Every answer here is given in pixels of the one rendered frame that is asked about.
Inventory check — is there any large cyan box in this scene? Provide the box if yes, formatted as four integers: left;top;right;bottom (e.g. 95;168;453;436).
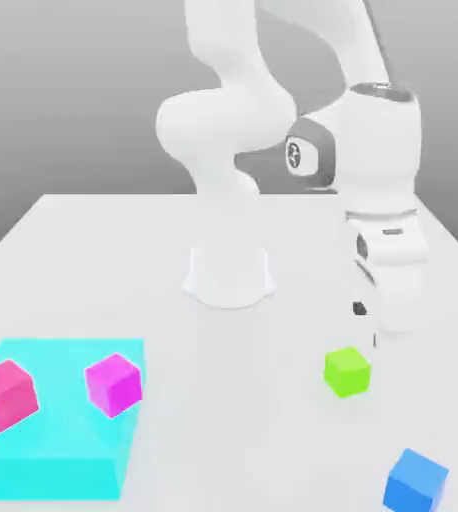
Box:
0;337;145;502

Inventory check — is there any small blue cube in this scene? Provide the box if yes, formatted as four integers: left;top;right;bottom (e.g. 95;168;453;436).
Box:
382;447;450;512

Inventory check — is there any small magenta cube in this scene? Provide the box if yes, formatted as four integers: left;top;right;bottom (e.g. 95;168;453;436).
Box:
83;352;144;420

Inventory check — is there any small green cube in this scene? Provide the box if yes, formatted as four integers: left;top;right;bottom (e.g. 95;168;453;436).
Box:
323;346;373;400

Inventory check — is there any small pink cube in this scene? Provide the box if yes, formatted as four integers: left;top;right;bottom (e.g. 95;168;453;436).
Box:
0;358;41;434

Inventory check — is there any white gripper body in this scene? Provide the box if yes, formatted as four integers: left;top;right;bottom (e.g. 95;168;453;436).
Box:
345;211;430;283

